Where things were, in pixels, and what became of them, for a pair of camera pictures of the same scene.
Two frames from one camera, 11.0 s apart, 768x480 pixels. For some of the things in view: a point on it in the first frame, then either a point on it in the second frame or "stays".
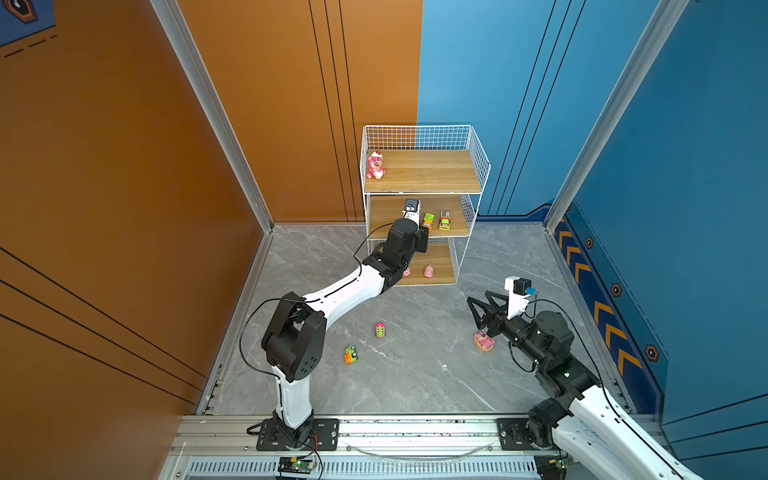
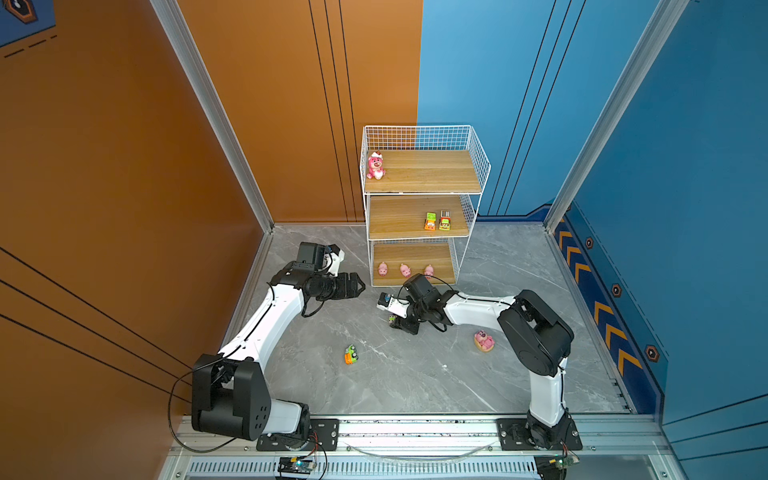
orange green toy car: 350,356 stays
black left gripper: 421,240 -> 342,291
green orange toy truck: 428,221 stays
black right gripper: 481,324 -> 402,324
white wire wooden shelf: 441,166 stays
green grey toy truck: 445,220 stays
